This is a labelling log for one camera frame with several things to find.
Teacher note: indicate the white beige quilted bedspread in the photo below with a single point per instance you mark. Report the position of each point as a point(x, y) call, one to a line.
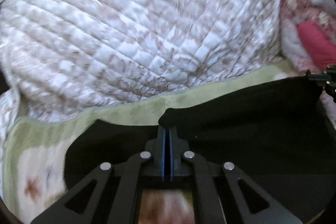
point(67, 55)

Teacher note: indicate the black pants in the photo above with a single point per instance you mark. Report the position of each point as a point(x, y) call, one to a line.
point(278, 133)

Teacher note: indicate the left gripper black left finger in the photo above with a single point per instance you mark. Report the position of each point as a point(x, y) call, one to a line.
point(155, 166)

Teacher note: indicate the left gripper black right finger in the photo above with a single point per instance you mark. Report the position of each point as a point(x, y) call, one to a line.
point(178, 146)

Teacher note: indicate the green floral fleece blanket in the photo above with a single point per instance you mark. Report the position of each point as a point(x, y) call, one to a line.
point(35, 151)

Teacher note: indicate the pink floral rolled comforter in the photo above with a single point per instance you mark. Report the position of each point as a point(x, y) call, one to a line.
point(308, 34)

